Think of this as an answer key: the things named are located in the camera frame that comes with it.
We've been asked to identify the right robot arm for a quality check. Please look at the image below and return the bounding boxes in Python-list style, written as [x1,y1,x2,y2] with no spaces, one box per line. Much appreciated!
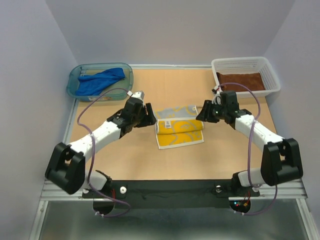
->
[196,91,304,195]

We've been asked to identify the teal plastic bin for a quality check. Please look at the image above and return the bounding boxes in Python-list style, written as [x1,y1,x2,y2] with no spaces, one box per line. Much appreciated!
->
[66,62,134,102]

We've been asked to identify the blue towel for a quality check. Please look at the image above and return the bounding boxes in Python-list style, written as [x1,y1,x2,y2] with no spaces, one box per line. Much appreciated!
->
[75,67,126,96]

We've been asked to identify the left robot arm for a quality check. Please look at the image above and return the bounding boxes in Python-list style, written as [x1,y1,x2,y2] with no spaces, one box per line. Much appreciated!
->
[44,96,156,195]

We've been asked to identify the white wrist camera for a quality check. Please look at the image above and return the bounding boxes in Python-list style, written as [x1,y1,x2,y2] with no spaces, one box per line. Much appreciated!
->
[212,87,223,105]
[126,90,145,101]

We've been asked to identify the yellow white towel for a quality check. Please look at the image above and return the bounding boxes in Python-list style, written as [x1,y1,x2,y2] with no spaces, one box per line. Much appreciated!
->
[154,105,204,150]

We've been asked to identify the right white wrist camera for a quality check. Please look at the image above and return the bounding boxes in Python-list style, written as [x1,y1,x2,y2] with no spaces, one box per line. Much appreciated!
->
[212,87,223,105]

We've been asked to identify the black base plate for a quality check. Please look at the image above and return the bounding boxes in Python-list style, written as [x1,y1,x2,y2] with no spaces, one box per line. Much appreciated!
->
[81,179,261,209]

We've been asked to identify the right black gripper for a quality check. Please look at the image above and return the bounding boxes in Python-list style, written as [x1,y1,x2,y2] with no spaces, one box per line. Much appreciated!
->
[195,99,227,123]

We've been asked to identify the aluminium frame rail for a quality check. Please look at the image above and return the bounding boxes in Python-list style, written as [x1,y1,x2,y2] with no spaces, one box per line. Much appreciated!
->
[29,64,320,240]

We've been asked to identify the brown towel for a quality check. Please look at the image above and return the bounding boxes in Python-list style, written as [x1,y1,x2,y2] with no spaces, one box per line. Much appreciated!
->
[216,72,265,92]

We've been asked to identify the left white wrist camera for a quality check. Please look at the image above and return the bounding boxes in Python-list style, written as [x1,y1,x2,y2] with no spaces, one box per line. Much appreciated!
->
[126,90,145,101]

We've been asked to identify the white plastic basket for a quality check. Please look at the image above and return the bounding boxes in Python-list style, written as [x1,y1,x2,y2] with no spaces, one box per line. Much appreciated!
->
[211,56,281,97]

